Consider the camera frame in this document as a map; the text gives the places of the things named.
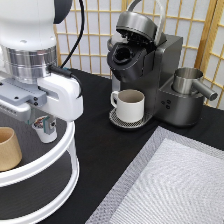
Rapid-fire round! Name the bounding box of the white two-tier round shelf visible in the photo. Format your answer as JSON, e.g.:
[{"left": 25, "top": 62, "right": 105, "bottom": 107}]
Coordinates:
[{"left": 0, "top": 113, "right": 80, "bottom": 224}]

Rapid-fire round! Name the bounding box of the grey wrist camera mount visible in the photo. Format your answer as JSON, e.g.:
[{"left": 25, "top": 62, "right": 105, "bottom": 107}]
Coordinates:
[{"left": 0, "top": 78, "right": 48, "bottom": 125}]

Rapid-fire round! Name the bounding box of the grey coffee machine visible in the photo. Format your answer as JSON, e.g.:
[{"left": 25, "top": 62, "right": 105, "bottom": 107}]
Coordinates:
[{"left": 107, "top": 0, "right": 203, "bottom": 130}]

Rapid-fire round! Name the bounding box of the white ceramic mug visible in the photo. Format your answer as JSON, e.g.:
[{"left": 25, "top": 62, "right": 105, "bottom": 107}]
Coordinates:
[{"left": 110, "top": 89, "right": 145, "bottom": 123}]

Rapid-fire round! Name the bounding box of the white coffee pod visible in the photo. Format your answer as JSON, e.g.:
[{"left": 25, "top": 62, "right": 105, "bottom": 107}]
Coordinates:
[{"left": 32, "top": 116, "right": 57, "bottom": 144}]

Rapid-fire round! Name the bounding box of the grey woven placemat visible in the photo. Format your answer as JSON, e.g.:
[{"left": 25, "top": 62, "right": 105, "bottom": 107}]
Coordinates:
[{"left": 85, "top": 127, "right": 224, "bottom": 224}]

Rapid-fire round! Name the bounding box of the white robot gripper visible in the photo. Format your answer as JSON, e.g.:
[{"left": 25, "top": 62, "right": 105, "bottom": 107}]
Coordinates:
[{"left": 0, "top": 71, "right": 83, "bottom": 135}]

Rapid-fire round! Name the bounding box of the beige wooden cup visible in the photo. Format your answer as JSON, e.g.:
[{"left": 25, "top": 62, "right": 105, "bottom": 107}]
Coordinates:
[{"left": 0, "top": 127, "right": 22, "bottom": 172}]

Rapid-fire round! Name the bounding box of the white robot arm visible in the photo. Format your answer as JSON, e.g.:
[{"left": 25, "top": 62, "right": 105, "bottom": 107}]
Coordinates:
[{"left": 0, "top": 0, "right": 83, "bottom": 134}]

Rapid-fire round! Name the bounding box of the steel milk frother jug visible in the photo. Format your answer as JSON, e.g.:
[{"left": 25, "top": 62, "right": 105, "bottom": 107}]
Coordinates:
[{"left": 172, "top": 67, "right": 218, "bottom": 101}]

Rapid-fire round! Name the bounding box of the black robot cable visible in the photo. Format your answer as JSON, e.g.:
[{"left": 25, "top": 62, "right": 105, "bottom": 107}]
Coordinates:
[{"left": 49, "top": 0, "right": 86, "bottom": 98}]

